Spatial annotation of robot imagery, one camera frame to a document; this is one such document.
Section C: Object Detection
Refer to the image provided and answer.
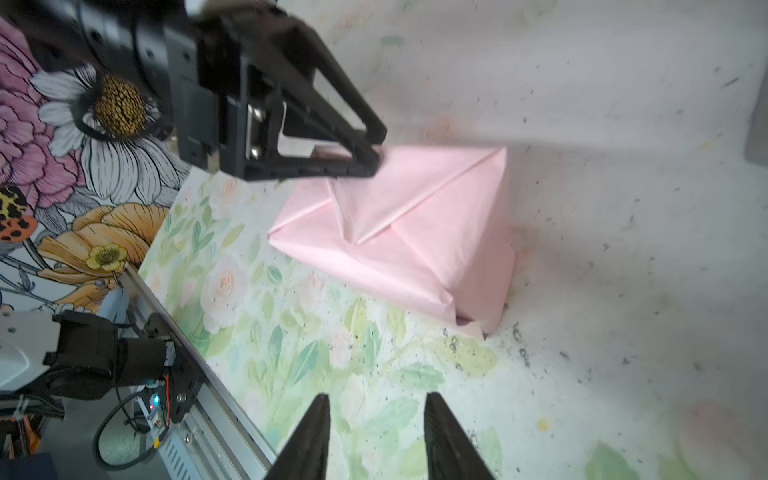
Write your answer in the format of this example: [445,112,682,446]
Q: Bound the purple and pink wrapping paper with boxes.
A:
[268,146,515,338]

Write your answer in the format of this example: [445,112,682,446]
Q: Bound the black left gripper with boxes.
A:
[129,1,387,181]

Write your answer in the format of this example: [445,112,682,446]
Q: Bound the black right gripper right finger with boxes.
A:
[424,392,494,480]

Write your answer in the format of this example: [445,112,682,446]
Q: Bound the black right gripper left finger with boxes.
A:
[264,394,331,480]

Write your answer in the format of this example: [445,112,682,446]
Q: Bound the aluminium frame rail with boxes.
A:
[118,266,276,479]

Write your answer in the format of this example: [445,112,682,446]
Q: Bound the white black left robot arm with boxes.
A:
[1,1,386,400]

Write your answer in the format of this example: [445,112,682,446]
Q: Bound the grey tape dispenser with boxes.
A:
[744,77,768,166]

